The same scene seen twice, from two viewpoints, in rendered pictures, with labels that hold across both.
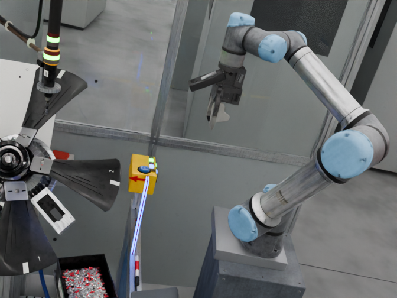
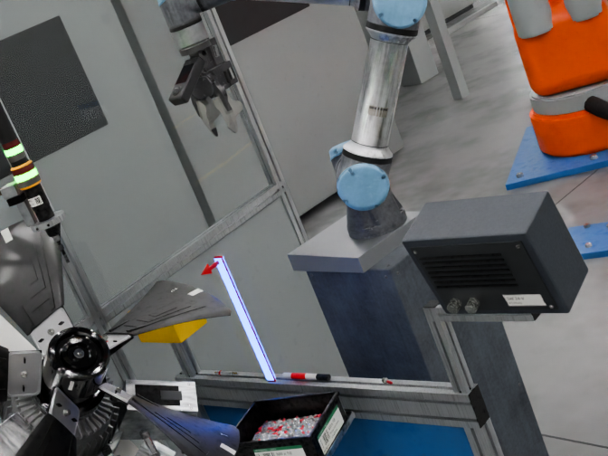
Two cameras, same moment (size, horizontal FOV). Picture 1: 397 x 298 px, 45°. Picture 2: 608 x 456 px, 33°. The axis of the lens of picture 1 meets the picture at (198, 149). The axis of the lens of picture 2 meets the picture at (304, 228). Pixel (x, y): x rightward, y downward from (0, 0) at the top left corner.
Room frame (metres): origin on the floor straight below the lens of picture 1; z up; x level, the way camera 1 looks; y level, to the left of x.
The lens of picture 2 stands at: (-0.57, 1.09, 1.86)
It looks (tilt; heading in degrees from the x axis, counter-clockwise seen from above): 17 degrees down; 329
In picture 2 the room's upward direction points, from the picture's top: 22 degrees counter-clockwise
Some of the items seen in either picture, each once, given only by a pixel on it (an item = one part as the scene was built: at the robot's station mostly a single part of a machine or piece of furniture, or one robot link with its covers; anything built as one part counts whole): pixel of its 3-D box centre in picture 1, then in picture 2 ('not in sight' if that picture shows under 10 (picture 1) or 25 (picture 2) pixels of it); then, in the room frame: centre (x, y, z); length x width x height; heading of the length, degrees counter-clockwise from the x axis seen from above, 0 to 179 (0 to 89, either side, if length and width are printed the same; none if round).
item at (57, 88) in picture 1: (48, 72); (33, 203); (1.33, 0.49, 1.50); 0.09 x 0.07 x 0.10; 48
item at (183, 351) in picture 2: (137, 195); (184, 353); (1.70, 0.20, 0.92); 0.03 x 0.03 x 0.12; 13
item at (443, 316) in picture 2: not in sight; (479, 310); (0.79, -0.01, 1.04); 0.24 x 0.03 x 0.03; 13
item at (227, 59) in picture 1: (231, 58); (189, 36); (1.45, -0.03, 1.65); 0.08 x 0.08 x 0.05
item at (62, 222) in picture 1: (53, 211); (155, 410); (1.37, 0.44, 0.98); 0.20 x 0.16 x 0.20; 13
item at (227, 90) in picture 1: (227, 83); (206, 69); (1.45, -0.04, 1.57); 0.09 x 0.08 x 0.12; 103
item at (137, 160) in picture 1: (142, 174); (167, 318); (1.70, 0.20, 1.02); 0.16 x 0.10 x 0.11; 13
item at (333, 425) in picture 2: (85, 285); (286, 431); (1.21, 0.26, 0.84); 0.22 x 0.17 x 0.07; 29
